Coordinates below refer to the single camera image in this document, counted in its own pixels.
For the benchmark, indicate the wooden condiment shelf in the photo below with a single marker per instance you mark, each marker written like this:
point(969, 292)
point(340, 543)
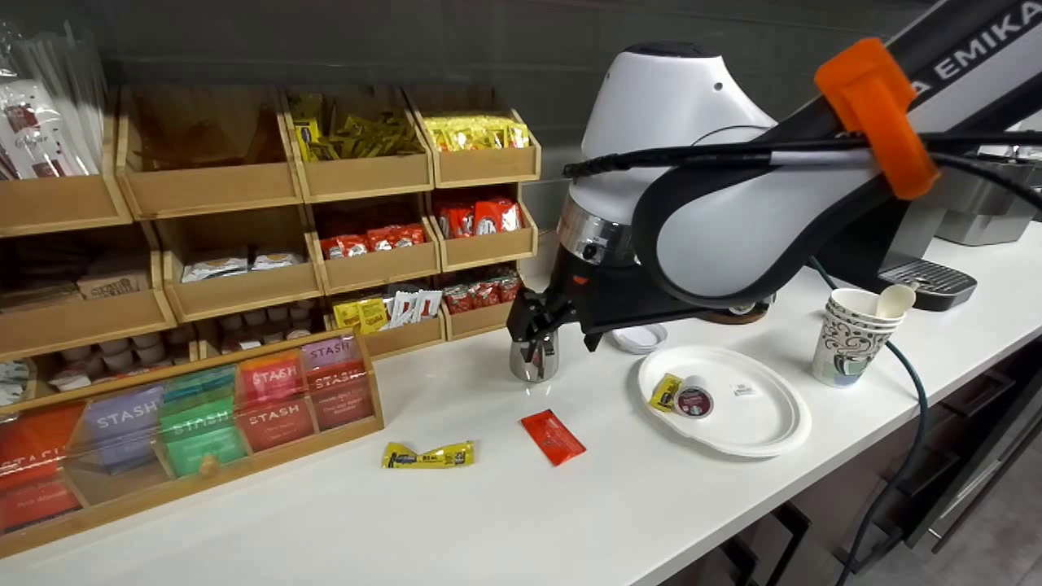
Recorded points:
point(230, 189)

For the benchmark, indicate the yellow candy packet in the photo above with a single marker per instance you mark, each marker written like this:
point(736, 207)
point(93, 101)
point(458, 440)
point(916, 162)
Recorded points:
point(400, 456)
point(449, 454)

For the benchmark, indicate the yellow packet on plate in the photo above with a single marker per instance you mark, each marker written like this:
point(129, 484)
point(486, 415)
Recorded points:
point(665, 391)

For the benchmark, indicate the dark coffee pod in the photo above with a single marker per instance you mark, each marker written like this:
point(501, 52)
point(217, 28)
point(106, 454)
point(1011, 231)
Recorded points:
point(696, 398)

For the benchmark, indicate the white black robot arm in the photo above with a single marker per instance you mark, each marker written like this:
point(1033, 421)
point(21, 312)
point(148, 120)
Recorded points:
point(736, 184)

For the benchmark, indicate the orange stash tea packets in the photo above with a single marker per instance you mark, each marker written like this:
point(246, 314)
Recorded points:
point(39, 466)

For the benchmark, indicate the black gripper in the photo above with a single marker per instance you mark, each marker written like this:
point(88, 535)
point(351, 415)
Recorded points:
point(564, 298)

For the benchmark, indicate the white plastic plate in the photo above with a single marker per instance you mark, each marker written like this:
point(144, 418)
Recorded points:
point(752, 418)

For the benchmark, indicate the red sauce packet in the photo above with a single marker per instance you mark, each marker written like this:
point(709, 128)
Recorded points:
point(551, 436)

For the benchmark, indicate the dark wood base cabinet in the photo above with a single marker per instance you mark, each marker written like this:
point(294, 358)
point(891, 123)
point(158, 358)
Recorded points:
point(979, 456)

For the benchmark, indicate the wooden tea box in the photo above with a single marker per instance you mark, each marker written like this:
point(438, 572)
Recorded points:
point(217, 484)

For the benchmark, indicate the patterned paper cup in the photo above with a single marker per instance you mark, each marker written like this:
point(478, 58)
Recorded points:
point(847, 347)

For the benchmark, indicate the white round lid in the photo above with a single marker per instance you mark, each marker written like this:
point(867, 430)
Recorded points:
point(640, 340)

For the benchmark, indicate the red packet pile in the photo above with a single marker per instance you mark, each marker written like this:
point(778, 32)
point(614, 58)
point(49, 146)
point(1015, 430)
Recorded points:
point(479, 216)
point(377, 239)

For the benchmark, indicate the yellow sweetener packet pile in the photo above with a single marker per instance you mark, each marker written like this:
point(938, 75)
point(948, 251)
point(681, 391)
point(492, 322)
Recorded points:
point(353, 136)

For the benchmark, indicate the grey stash tea packets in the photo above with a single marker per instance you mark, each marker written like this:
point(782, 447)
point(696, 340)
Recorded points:
point(121, 428)

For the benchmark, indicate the clear stirrer bag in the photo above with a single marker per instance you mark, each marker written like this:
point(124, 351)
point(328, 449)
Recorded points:
point(44, 110)

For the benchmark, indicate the white packet pile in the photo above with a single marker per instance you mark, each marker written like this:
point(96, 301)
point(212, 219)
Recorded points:
point(234, 266)

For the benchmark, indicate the red stash tea packets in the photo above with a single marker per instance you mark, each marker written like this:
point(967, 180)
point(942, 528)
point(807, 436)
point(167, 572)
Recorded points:
point(275, 394)

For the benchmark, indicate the black keurig coffee machine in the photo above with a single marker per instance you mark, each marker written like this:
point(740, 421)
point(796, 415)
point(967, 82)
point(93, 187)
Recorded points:
point(932, 283)

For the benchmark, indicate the green stash tea packets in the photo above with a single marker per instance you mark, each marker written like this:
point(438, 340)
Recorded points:
point(205, 423)

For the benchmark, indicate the yellow tea bag pile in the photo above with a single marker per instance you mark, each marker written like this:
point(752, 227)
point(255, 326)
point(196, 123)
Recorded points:
point(478, 130)

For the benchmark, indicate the maroon stash tea packets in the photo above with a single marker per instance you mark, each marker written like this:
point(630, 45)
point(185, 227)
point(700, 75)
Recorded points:
point(340, 378)

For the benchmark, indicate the silver metal cup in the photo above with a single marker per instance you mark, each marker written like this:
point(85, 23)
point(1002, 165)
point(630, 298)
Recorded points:
point(536, 366)

